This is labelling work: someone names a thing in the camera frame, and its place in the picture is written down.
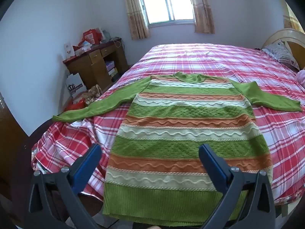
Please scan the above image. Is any beige patterned bag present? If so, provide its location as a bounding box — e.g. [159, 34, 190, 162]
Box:
[82, 84, 103, 105]

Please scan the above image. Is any white card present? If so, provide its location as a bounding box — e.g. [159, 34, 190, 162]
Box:
[64, 42, 73, 60]

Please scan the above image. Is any brown wooden desk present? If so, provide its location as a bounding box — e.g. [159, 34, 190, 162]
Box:
[63, 38, 129, 90]

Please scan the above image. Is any pink cloth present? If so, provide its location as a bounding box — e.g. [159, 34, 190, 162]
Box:
[296, 69, 305, 87]

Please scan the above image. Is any stack of boxes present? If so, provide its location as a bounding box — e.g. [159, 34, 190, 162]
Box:
[105, 61, 118, 77]

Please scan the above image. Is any white paper bag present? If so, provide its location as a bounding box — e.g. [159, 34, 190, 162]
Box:
[66, 73, 87, 98]

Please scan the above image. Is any cream bed headboard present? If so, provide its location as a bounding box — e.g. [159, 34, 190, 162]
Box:
[261, 28, 305, 69]

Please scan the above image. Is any red plastic bag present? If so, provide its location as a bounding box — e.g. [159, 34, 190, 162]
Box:
[64, 99, 86, 112]

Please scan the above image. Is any brown wooden door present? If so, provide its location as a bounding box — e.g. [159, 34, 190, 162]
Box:
[0, 91, 26, 184]

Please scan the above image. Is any yellow floral panel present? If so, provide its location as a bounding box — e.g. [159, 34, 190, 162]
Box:
[283, 3, 305, 34]

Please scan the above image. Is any patterned pillow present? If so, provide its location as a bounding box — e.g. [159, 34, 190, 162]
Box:
[262, 39, 301, 71]

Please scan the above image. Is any dark wooden bed frame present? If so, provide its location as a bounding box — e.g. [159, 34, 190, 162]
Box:
[10, 118, 105, 222]

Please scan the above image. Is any beige floral curtain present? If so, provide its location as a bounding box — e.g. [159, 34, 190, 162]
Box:
[122, 0, 151, 40]
[188, 0, 215, 34]

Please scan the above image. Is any red gift box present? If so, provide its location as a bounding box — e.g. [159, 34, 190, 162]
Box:
[82, 29, 105, 46]

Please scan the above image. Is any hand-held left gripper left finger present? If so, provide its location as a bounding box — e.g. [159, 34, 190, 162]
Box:
[28, 144, 103, 229]

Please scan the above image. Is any green orange striped knit sweater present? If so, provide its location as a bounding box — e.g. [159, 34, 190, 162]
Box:
[52, 72, 303, 227]

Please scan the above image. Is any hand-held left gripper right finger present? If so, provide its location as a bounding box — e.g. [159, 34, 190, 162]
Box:
[198, 144, 277, 229]

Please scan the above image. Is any red plaid bed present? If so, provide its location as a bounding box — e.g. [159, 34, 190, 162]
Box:
[31, 43, 305, 206]

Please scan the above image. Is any white blue packet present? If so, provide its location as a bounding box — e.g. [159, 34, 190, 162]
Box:
[79, 40, 92, 51]

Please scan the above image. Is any window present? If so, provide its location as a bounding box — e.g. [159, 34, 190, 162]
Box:
[137, 0, 196, 28]

